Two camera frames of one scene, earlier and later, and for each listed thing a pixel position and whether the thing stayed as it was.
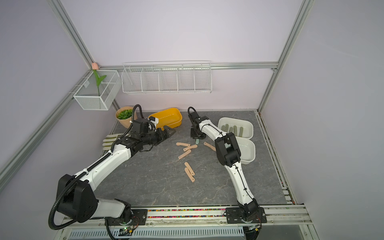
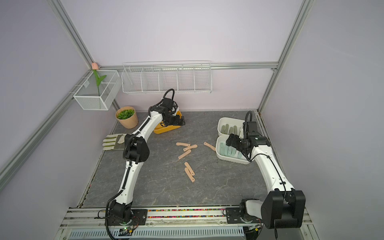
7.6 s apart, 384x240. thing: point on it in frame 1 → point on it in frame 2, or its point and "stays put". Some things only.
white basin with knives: (240, 128) stays put
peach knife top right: (210, 146) stays put
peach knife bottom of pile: (190, 174) stays put
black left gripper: (162, 137) → (177, 122)
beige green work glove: (109, 139) stays put
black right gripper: (193, 135) → (232, 140)
